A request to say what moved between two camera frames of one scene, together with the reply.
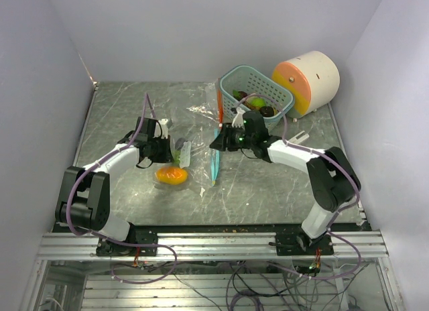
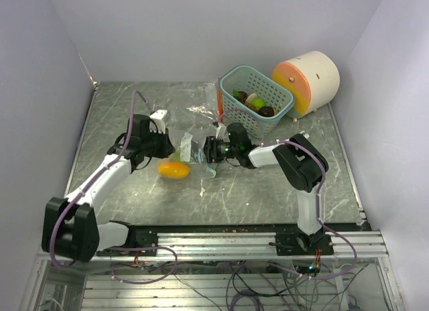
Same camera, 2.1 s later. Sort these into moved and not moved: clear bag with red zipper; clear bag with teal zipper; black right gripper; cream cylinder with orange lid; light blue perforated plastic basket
Moved: clear bag with teal zipper; black right gripper
Not moved: cream cylinder with orange lid; light blue perforated plastic basket; clear bag with red zipper
